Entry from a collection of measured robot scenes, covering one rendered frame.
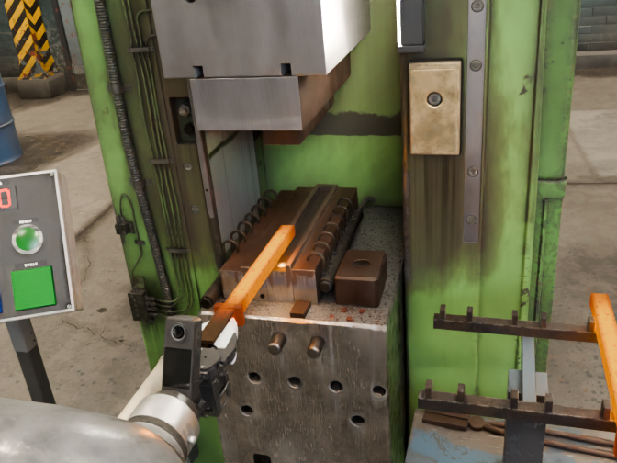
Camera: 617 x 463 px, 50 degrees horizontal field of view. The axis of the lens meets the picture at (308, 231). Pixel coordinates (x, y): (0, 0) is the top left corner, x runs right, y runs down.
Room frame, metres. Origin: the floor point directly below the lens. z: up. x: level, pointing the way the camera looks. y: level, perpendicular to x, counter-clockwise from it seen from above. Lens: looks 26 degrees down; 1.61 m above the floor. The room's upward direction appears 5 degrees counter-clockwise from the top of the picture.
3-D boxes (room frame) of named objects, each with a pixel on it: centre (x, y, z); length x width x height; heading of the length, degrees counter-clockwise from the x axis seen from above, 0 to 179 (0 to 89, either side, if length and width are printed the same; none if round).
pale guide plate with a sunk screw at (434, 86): (1.17, -0.25, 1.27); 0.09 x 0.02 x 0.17; 73
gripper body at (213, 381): (0.75, 0.19, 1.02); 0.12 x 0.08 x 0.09; 163
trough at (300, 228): (1.33, 0.00, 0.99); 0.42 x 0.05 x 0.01; 163
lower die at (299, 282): (1.34, 0.03, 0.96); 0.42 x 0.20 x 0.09; 163
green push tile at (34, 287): (1.11, 0.53, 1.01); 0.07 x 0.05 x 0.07; 98
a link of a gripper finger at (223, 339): (0.84, 0.14, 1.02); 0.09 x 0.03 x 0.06; 160
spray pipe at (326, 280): (1.27, -0.07, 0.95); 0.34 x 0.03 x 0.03; 163
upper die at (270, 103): (1.34, 0.03, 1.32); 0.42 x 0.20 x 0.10; 163
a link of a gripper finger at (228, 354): (0.80, 0.15, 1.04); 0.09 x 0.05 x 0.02; 160
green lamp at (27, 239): (1.16, 0.54, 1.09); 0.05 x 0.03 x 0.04; 73
